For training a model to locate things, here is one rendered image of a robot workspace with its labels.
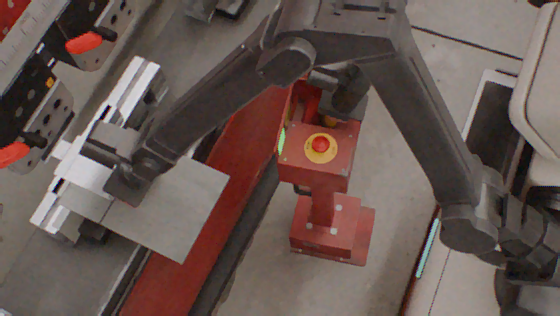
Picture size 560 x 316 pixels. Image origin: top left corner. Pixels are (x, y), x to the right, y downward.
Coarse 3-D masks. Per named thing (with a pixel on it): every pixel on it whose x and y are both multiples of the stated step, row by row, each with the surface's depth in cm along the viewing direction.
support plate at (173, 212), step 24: (192, 168) 124; (72, 192) 124; (168, 192) 123; (192, 192) 123; (216, 192) 122; (96, 216) 122; (120, 216) 122; (144, 216) 122; (168, 216) 121; (192, 216) 121; (144, 240) 120; (168, 240) 120; (192, 240) 119
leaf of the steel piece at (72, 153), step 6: (78, 138) 128; (72, 144) 128; (78, 144) 128; (72, 150) 127; (78, 150) 127; (66, 156) 127; (72, 156) 127; (66, 162) 126; (72, 162) 126; (60, 168) 126; (66, 168) 126; (60, 174) 126
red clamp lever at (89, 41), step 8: (96, 32) 106; (104, 32) 105; (112, 32) 105; (72, 40) 100; (80, 40) 100; (88, 40) 101; (96, 40) 102; (112, 40) 106; (72, 48) 99; (80, 48) 99; (88, 48) 101
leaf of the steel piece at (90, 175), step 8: (80, 160) 126; (88, 160) 126; (72, 168) 126; (80, 168) 126; (88, 168) 126; (96, 168) 125; (104, 168) 125; (64, 176) 125; (72, 176) 125; (80, 176) 125; (88, 176) 125; (96, 176) 125; (104, 176) 125; (80, 184) 124; (88, 184) 124; (96, 184) 124; (96, 192) 124; (104, 192) 124; (112, 200) 123
